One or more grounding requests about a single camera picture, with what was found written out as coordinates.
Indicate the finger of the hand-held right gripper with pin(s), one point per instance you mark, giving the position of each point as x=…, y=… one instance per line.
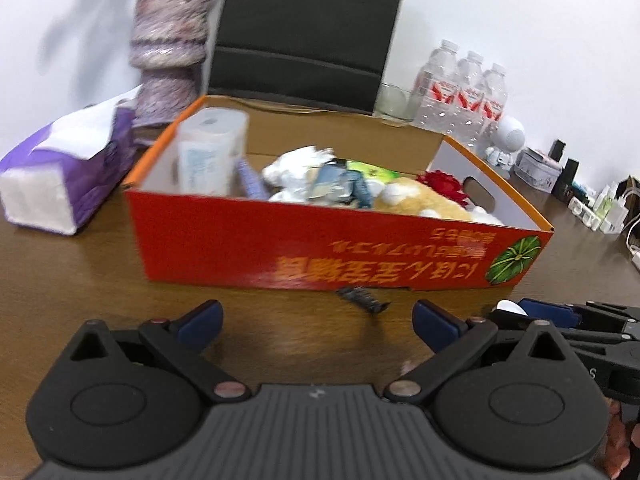
x=550, y=311
x=600, y=341

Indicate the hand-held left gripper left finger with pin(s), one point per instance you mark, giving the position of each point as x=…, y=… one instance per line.
x=202, y=325

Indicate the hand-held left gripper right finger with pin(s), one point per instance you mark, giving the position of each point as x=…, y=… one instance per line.
x=432, y=325

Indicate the white round jar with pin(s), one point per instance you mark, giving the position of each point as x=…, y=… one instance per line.
x=509, y=306

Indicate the red cardboard box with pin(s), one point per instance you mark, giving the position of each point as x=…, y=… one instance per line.
x=300, y=240

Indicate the red rose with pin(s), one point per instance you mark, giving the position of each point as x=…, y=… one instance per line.
x=445, y=185

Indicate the green tissue packet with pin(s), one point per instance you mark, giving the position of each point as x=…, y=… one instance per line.
x=372, y=170

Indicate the dark blue wrapper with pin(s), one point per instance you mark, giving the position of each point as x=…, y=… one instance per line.
x=335, y=182

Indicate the white tissue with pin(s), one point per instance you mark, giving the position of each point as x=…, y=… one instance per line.
x=295, y=167

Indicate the person's right hand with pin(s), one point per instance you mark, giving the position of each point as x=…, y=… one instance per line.
x=627, y=450

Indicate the white power strip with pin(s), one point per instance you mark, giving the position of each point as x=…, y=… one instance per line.
x=587, y=212

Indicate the white charger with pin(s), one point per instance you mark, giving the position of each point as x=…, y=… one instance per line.
x=620, y=210

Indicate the teal small box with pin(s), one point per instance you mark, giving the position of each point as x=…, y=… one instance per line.
x=585, y=191

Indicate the yellow plush toy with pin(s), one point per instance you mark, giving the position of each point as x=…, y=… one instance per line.
x=425, y=200

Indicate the wide black box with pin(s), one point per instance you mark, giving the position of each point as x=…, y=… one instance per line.
x=566, y=177

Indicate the grey tin box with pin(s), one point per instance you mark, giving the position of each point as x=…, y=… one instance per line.
x=535, y=176

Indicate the purple tube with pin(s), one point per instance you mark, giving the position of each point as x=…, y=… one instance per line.
x=252, y=180

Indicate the pink flat case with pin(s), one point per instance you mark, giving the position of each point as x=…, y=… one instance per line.
x=542, y=156

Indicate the slim black box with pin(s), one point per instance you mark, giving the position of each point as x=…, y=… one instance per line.
x=556, y=149

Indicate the toilet paper roll pack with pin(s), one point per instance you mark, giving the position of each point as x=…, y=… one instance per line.
x=210, y=150

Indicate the white robot figurine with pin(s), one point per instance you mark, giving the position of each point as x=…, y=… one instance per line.
x=510, y=132

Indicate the purple tissue pack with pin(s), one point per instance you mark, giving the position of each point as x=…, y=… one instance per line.
x=85, y=170

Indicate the clear water bottle red label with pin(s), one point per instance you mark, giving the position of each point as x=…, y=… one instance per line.
x=434, y=90
x=491, y=110
x=462, y=102

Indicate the clear glass cup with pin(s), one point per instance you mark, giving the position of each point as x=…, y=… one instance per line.
x=392, y=102

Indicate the purple mottled vase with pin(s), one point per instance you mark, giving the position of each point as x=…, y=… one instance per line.
x=170, y=35

